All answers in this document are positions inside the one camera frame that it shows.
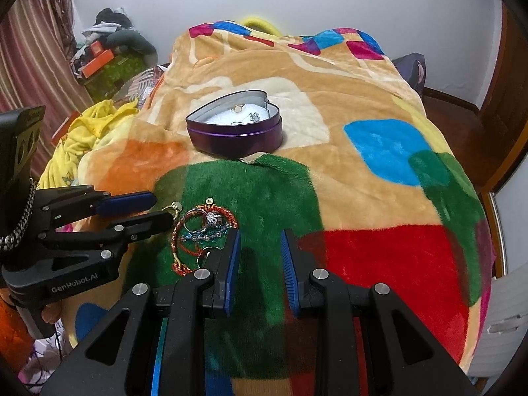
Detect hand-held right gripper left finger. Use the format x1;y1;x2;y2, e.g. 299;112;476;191
39;228;242;396

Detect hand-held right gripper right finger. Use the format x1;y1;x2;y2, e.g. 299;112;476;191
280;228;479;396

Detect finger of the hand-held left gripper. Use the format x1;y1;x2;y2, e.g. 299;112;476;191
35;185;158;226
39;210;176;263

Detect red braided cord bracelet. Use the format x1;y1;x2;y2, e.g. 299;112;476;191
171;207;240;278

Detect purple heart-shaped tin box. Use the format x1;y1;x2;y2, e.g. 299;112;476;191
185;90;283;159

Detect yellow fleece blanket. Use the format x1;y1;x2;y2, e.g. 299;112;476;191
36;99;141;204

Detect floral patterned cloth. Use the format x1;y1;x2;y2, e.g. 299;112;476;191
16;322;77;396

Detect orange flat book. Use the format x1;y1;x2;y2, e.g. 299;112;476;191
51;111;82;148

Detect striped patterned pillow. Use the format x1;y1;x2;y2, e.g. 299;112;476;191
113;65;171;106

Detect colourful patchwork fleece blanket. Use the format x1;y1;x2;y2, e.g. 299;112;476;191
76;20;498;396

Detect orange shoe box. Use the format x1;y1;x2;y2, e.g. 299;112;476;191
79;48;117;80

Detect pile of dark clothes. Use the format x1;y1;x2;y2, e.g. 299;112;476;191
71;7;160;63

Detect striped pink curtain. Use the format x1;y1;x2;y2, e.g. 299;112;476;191
0;0;96;176

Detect white plastic appliance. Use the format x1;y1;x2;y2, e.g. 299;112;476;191
464;190;528;382

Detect yellow curved cushion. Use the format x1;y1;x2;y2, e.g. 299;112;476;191
240;16;286;37

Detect dark purple bag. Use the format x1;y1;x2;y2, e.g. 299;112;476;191
391;52;428;96

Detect brown wooden door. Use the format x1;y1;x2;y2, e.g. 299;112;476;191
474;2;528;194

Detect dark metal ring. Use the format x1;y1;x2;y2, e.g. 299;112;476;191
196;246;221;268

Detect blue bead bracelet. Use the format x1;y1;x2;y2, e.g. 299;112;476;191
179;224;230;245

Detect silver band ring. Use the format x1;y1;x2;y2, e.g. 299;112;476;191
183;210;210;234

